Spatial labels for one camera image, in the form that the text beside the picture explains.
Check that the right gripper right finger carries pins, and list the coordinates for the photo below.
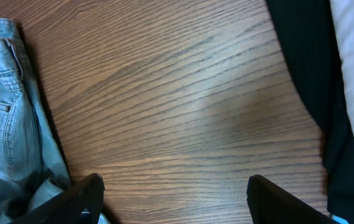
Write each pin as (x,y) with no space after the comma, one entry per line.
(270,204)

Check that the light blue denim shorts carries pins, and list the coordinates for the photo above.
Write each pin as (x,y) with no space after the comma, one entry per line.
(32,169)

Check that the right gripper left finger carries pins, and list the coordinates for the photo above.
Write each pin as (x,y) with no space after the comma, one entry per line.
(80,204)

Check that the sky blue garment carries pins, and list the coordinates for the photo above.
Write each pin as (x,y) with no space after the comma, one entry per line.
(339,220)

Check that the black garment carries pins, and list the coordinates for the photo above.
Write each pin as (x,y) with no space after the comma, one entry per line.
(307,37)

